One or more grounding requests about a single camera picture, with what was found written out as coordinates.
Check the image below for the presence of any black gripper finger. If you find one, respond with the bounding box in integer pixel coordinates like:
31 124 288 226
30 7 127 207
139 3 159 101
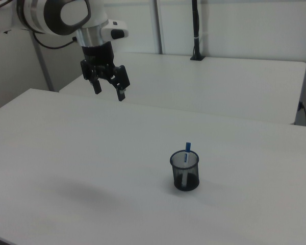
90 68 103 95
109 64 131 103

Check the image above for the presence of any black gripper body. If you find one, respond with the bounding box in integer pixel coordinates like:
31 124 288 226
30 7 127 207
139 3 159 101
80 40 118 80

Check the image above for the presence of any white marker with blue cap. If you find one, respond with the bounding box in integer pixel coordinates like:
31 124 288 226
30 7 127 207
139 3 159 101
181 141 192 187

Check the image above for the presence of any white background table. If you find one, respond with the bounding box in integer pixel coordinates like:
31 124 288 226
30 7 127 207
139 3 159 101
58 52 306 126

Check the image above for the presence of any black pole with clamp base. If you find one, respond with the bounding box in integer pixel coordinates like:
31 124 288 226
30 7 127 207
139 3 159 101
190 0 206 62

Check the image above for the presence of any black mesh pen cup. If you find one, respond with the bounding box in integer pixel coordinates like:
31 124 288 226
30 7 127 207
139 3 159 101
169 150 201 192

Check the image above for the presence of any black cable on robot arm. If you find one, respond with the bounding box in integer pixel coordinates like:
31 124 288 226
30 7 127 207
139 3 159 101
30 30 79 51

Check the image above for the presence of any black cable beside background table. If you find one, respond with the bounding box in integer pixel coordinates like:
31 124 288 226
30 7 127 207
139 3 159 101
297 101 306 127

